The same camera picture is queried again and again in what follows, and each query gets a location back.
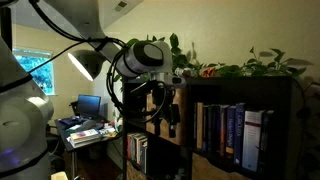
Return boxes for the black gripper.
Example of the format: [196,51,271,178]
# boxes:
[149,81,182,139]

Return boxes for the woven bamboo drawer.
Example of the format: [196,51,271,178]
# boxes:
[145,88,188,147]

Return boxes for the black cube shelf cabinet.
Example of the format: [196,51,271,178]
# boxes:
[122,75,303,180]

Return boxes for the tan spine book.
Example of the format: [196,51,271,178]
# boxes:
[195,102,204,150]

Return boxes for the white spine book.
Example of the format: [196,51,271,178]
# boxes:
[135,133,145,166]

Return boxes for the black spine book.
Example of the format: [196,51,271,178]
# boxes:
[209,104,221,155]
[202,104,211,153]

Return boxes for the blue grey spine book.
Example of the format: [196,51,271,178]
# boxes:
[130,133,137,162]

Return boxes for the red spine book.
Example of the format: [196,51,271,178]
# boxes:
[126,133,132,159]

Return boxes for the dark book orange lettering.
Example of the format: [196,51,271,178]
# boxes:
[219,104,230,158]

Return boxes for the glossy magazine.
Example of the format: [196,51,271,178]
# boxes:
[99,123,118,138]

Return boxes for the small woven bamboo bin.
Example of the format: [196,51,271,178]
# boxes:
[126,161,148,180]

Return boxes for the blue book yellow band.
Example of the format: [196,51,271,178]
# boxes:
[225,105,237,160]

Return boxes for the blue circuits textbook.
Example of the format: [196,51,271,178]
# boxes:
[233,103,246,166]

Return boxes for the computer monitor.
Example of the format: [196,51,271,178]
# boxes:
[77,94,102,118]

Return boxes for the pale thick book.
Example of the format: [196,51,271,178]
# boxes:
[70,134,102,148]

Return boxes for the grey keyboard device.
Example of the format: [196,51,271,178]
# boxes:
[71,119,98,133]

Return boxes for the colourful cover book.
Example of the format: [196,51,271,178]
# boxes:
[69,128,101,142]

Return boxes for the white book maroon band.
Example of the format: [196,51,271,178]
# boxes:
[242,110,265,173]

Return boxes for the blue cloth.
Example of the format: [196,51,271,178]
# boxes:
[59,116,83,130]

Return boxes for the grey desk lamp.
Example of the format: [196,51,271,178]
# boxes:
[67,49,108,82]

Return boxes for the dark blue spine book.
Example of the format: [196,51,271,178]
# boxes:
[258,110,275,176]

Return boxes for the dark desk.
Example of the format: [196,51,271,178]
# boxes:
[55,116,123,180]

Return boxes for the green pothos plant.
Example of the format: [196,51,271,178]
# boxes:
[112,32,320,180]

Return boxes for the pale cardboard box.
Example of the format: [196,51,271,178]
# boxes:
[50,170,69,180]

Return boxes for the ceiling air vent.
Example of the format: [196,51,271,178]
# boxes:
[113,0,129,13]

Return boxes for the window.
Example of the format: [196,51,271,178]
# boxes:
[12,47,56,97]

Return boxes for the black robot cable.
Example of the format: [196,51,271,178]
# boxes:
[28,0,168,124]

